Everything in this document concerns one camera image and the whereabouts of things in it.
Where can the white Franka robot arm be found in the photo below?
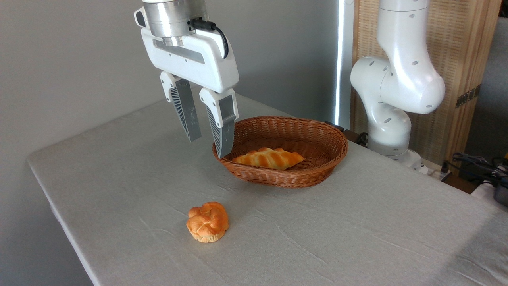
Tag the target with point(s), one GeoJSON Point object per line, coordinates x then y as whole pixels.
{"type": "Point", "coordinates": [401, 79]}

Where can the black object behind basket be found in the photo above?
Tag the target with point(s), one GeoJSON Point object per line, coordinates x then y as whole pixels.
{"type": "Point", "coordinates": [351, 136]}

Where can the brown wicker basket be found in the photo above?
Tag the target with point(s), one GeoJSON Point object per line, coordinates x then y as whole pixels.
{"type": "Point", "coordinates": [313, 139]}

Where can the light grey tablecloth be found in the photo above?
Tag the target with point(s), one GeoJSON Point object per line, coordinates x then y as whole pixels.
{"type": "Point", "coordinates": [317, 230]}

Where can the white vertical post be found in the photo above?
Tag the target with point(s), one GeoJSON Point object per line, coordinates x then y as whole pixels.
{"type": "Point", "coordinates": [344, 59]}

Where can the metal hinge on screen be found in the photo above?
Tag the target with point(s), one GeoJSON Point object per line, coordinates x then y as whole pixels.
{"type": "Point", "coordinates": [468, 96]}

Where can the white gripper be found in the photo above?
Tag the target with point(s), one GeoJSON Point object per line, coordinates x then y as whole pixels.
{"type": "Point", "coordinates": [206, 67]}

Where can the wooden bamboo screen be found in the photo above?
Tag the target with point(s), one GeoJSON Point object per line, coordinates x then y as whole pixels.
{"type": "Point", "coordinates": [456, 51]}

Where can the white power strip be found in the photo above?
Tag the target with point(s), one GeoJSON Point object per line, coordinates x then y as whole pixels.
{"type": "Point", "coordinates": [436, 172]}

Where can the long golden bread loaf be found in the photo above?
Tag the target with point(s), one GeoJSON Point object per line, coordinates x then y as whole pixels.
{"type": "Point", "coordinates": [270, 158]}

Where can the round knotted bread bun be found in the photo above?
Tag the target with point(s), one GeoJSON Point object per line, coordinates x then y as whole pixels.
{"type": "Point", "coordinates": [208, 222]}

